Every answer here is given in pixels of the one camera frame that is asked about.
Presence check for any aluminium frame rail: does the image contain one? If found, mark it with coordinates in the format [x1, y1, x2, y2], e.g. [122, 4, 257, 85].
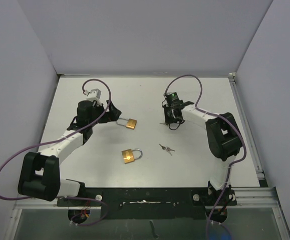
[228, 72, 290, 240]

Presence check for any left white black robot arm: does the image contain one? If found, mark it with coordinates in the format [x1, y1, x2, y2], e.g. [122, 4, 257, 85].
[18, 100, 122, 206]

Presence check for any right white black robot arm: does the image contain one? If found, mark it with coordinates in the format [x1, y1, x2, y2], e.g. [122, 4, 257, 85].
[162, 92, 243, 205]

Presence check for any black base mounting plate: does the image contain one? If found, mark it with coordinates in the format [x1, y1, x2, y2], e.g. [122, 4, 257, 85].
[57, 187, 237, 224]

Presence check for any silver key bunch on table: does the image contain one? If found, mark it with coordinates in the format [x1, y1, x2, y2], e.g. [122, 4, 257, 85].
[159, 144, 175, 155]

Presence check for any brass padlock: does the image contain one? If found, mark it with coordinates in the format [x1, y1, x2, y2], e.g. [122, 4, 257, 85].
[116, 117, 137, 130]
[121, 148, 143, 164]

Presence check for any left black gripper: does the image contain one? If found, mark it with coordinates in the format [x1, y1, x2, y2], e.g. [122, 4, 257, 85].
[89, 100, 121, 127]

